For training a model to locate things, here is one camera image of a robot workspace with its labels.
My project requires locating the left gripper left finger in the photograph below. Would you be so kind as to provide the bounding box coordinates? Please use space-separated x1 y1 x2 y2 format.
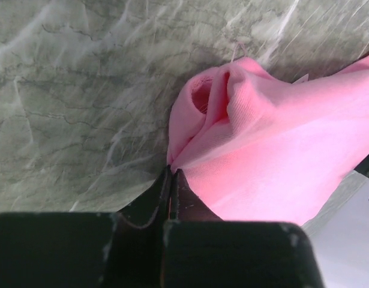
0 168 172 287

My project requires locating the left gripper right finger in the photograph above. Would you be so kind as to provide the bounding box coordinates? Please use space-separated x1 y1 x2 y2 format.
162 170 324 287

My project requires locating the pink t shirt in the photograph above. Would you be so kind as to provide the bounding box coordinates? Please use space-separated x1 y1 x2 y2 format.
167 56 369 225

